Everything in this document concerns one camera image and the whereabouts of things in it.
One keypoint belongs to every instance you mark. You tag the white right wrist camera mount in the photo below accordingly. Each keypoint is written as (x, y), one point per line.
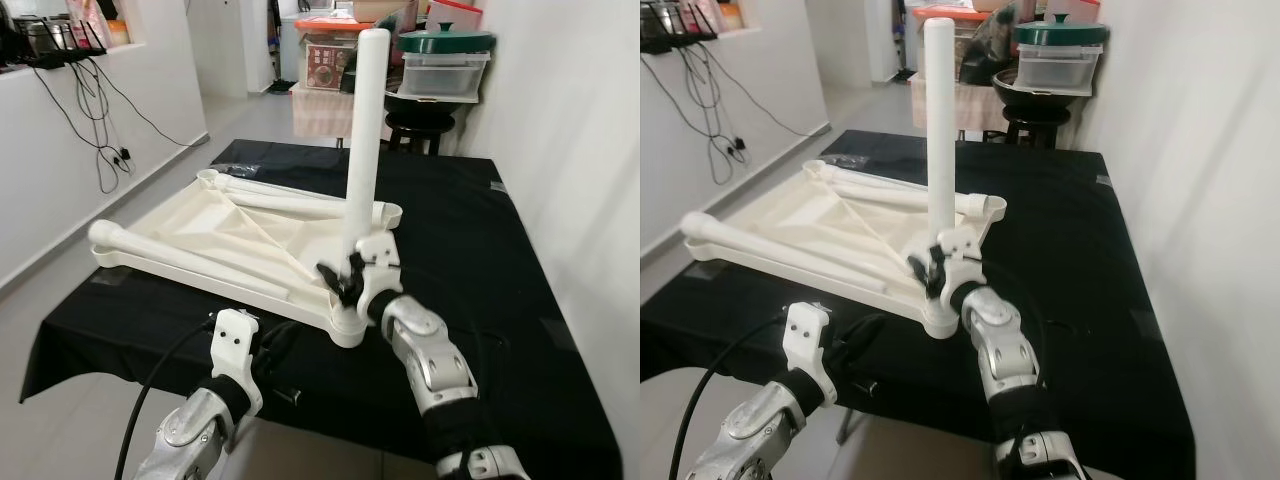
(962, 243)
(378, 250)

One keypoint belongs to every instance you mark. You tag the clear box with orange lid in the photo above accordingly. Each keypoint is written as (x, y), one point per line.
(935, 8)
(325, 65)

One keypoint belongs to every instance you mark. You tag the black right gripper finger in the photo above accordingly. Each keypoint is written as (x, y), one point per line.
(930, 272)
(338, 280)

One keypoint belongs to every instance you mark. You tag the clear plastic storage box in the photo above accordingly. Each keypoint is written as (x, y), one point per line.
(445, 78)
(1060, 68)

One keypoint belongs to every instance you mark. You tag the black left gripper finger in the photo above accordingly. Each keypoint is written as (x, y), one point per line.
(273, 340)
(850, 335)
(290, 342)
(868, 340)

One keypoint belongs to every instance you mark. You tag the black round stool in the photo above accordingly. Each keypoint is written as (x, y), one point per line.
(1040, 115)
(420, 122)

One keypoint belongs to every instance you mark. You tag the cream plastic table top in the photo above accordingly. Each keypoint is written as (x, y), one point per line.
(250, 240)
(850, 225)

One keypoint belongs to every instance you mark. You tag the silver cooking pot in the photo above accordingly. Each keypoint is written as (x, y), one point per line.
(665, 18)
(42, 38)

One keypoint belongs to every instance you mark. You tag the clear plastic bag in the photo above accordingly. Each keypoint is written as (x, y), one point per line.
(238, 170)

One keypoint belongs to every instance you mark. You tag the clear container with red lid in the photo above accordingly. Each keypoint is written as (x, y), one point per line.
(455, 12)
(1075, 8)

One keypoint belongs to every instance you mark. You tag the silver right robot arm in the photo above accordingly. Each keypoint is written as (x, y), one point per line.
(1000, 340)
(430, 350)

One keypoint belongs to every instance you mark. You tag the orange object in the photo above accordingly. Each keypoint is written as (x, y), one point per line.
(118, 32)
(733, 15)

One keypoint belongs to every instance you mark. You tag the black wok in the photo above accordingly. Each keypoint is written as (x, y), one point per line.
(400, 100)
(1010, 92)

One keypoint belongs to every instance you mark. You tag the pink checked cloth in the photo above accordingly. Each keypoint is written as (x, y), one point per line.
(320, 112)
(915, 100)

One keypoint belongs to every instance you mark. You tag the black plastic bag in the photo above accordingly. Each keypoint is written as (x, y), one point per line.
(985, 50)
(350, 65)

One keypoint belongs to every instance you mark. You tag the black table cloth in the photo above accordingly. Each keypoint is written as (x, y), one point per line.
(1080, 260)
(480, 280)

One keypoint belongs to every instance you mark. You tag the pink snack packet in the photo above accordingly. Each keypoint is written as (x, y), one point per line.
(705, 15)
(85, 20)

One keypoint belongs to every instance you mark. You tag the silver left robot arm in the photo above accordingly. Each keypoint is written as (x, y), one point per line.
(745, 430)
(185, 430)

